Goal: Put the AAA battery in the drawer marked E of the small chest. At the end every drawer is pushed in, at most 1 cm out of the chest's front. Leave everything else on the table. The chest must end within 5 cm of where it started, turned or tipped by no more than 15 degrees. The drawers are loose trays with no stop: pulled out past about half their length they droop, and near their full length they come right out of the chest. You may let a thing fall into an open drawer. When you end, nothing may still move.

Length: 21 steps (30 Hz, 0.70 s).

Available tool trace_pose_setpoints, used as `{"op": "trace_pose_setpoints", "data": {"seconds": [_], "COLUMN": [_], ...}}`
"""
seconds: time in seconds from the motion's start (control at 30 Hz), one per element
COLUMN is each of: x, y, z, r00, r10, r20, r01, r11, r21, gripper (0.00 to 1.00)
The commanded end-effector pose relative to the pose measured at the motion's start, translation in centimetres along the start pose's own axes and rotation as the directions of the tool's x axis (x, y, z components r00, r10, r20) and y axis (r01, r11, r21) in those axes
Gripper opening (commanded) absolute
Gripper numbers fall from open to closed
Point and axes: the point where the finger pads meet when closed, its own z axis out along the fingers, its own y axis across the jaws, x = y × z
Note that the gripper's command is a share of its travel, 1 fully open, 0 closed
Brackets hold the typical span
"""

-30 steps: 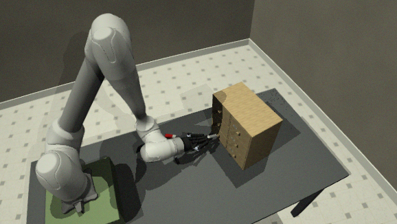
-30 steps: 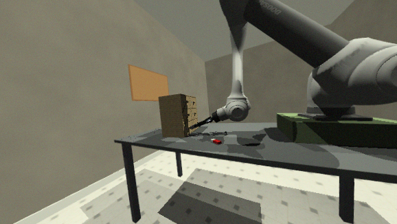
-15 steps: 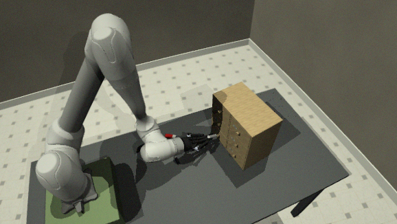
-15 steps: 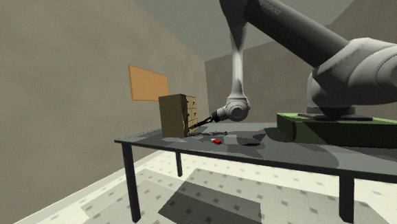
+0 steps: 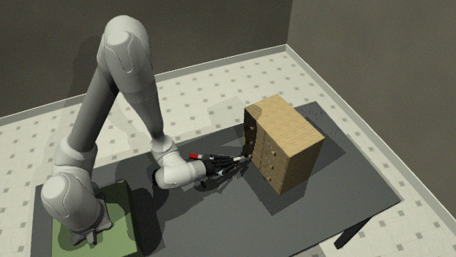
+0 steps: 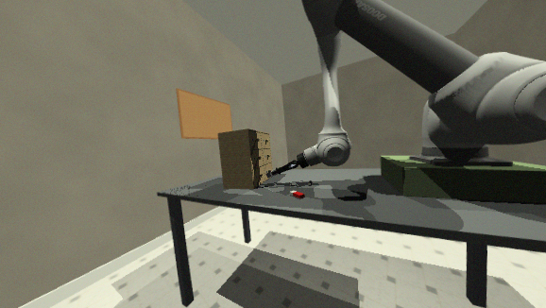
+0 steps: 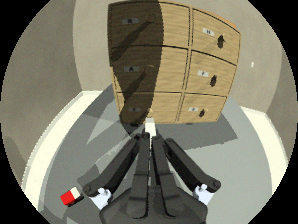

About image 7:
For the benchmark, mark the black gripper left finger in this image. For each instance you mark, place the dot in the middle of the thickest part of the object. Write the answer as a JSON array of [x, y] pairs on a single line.
[[100, 189]]

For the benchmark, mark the wooden drawer front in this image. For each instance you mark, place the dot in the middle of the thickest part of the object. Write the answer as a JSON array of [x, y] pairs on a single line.
[[130, 73], [204, 74], [195, 105], [162, 106], [130, 23], [212, 35]]

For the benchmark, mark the small wooden chest of drawers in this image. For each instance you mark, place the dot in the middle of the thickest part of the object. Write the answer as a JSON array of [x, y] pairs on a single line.
[[165, 44]]

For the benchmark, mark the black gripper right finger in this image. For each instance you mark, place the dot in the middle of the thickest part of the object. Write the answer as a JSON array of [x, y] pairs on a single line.
[[200, 184]]

